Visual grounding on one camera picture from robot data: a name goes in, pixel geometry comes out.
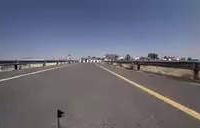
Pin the white barrier row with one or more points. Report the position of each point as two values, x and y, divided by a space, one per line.
90 61

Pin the row of trees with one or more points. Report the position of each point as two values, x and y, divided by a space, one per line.
152 56

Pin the robot's own part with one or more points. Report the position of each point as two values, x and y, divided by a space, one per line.
59 115

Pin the metal guardrail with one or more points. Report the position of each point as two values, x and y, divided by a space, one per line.
174 63
28 62

